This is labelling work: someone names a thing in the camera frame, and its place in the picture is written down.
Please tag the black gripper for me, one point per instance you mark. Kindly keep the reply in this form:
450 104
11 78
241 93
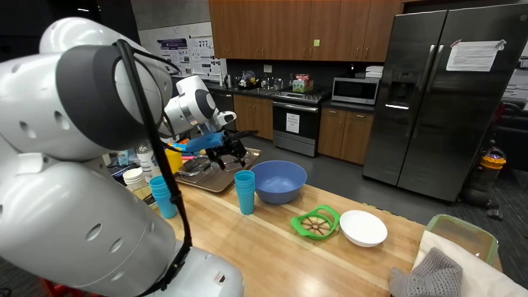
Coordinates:
228 145

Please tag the large blue plastic bowl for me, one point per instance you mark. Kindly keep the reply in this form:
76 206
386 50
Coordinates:
279 183

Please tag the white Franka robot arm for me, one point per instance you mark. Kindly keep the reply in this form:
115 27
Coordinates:
71 220

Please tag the white paper bowl stack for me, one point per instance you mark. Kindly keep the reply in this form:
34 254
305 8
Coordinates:
132 178

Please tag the small white bowl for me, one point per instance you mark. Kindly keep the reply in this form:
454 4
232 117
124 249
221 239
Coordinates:
363 228

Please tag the metal baking tray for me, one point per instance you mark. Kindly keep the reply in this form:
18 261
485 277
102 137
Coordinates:
211 178

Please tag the teal plastic cup stack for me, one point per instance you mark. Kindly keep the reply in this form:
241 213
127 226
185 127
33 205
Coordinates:
244 195
158 200

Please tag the brown cabinet beside sink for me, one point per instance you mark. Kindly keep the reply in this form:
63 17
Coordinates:
252 116

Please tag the yellow plastic cup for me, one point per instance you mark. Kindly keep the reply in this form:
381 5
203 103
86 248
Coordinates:
173 162

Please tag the black kitchen oven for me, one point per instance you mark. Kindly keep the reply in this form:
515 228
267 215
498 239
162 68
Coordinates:
294 124

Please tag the white wipes canister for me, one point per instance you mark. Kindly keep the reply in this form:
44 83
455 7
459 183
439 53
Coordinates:
145 162

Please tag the clear glass plate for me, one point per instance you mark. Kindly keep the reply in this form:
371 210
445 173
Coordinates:
145 197

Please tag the green apple slicer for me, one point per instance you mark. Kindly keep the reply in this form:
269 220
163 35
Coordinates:
298 225

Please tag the colourful snack box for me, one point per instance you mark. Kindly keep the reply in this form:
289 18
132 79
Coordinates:
300 83

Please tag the brown wooden lower cabinet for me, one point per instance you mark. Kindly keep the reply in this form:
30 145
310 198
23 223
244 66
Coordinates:
343 134

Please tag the silver microwave oven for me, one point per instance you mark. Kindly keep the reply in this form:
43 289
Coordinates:
351 91

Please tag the green cabinet sticker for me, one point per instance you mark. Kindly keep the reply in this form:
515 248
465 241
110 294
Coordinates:
315 43

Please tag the brown wooden upper cabinets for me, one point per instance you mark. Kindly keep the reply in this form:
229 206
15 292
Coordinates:
302 27

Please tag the stainless steel refrigerator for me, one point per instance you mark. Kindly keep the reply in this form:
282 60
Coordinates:
439 109

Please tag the grey knitted cloth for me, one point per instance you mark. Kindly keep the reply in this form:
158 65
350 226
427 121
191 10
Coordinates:
426 274

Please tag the green rimmed clear container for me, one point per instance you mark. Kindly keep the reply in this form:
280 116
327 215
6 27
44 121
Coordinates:
467 231

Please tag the yellow vacuum cleaner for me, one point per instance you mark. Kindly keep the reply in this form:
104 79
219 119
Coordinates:
490 165

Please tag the white paper sheet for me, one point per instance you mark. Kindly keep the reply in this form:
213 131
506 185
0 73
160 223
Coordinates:
472 56

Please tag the white cloth towel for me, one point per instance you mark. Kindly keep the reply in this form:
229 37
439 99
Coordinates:
483 277

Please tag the blue wrist camera block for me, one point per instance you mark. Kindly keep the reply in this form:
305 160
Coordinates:
199 142

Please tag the white wall poster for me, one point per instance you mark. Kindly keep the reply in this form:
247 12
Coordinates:
186 50

